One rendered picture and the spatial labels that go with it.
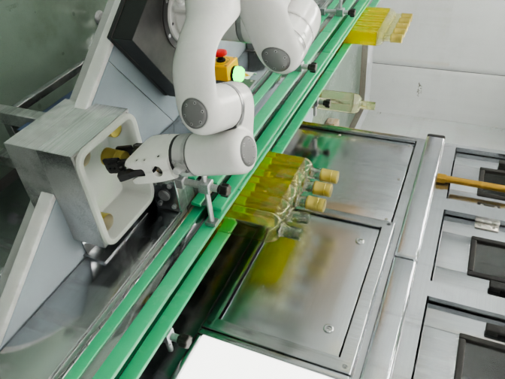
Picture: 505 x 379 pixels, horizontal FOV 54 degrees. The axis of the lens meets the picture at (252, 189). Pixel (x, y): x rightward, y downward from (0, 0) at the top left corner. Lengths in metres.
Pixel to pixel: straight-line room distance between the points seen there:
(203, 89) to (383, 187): 0.91
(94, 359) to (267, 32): 0.66
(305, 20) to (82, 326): 0.71
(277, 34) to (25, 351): 0.72
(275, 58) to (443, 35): 6.27
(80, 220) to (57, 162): 0.14
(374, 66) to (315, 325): 6.53
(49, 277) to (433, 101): 6.91
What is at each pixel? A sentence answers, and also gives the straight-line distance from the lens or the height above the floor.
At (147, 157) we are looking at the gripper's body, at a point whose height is 0.94.
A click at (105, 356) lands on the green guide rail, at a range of 0.95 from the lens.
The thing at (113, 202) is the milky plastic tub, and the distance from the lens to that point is 1.10.
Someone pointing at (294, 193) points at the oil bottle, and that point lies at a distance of 1.21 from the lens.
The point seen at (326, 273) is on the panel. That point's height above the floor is 1.20.
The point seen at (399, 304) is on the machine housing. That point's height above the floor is 1.38.
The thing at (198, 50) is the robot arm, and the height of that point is 1.06.
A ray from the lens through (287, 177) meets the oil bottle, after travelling 1.25.
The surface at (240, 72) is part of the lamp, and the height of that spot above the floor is 0.85.
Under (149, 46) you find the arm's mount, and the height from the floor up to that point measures 0.81.
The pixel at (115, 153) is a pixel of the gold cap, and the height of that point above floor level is 0.84.
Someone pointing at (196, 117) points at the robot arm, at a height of 1.06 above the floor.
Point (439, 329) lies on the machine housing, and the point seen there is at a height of 1.47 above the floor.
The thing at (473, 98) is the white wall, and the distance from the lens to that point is 7.53.
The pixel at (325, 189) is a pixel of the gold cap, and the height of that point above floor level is 1.15.
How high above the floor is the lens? 1.42
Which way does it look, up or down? 21 degrees down
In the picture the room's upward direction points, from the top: 102 degrees clockwise
